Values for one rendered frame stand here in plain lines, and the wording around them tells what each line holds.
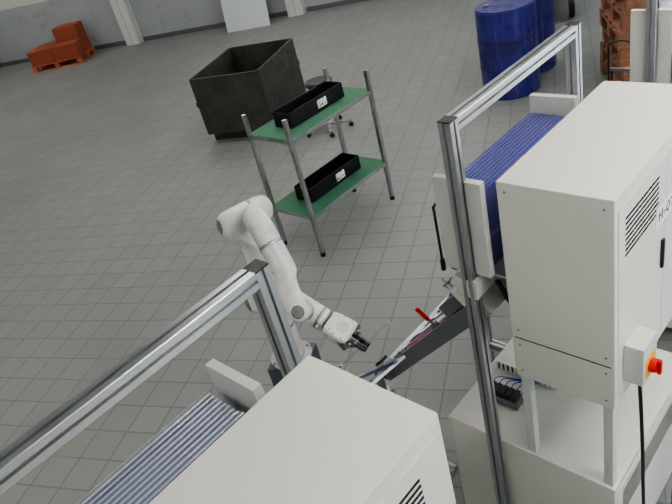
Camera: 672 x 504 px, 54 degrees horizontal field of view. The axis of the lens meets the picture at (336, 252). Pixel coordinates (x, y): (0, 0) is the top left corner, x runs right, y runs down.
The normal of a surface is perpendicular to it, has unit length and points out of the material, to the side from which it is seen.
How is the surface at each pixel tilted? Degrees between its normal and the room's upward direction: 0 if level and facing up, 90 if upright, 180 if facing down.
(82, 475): 0
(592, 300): 90
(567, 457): 0
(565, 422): 0
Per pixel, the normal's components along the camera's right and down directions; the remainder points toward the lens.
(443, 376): -0.22, -0.82
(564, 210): -0.65, 0.53
